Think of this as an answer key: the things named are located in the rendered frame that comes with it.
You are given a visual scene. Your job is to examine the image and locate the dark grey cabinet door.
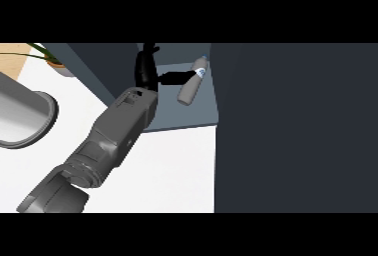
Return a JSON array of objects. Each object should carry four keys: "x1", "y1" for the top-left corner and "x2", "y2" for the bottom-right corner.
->
[{"x1": 209, "y1": 42, "x2": 378, "y2": 214}]

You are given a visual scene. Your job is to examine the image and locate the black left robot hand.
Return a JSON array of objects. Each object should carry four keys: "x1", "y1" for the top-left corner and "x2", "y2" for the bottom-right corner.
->
[{"x1": 134, "y1": 42, "x2": 197, "y2": 93}]

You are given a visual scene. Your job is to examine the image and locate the potted green plant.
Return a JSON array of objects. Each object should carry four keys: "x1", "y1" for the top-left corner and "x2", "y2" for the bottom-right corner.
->
[{"x1": 0, "y1": 42, "x2": 76, "y2": 79}]

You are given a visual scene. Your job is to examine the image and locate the grey open cabinet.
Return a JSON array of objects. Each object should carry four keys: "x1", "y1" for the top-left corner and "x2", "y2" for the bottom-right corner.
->
[{"x1": 41, "y1": 42, "x2": 218, "y2": 134}]

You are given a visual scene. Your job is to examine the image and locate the clear plastic water bottle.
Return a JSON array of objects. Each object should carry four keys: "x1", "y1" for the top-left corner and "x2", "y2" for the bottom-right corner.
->
[{"x1": 175, "y1": 54, "x2": 211, "y2": 107}]

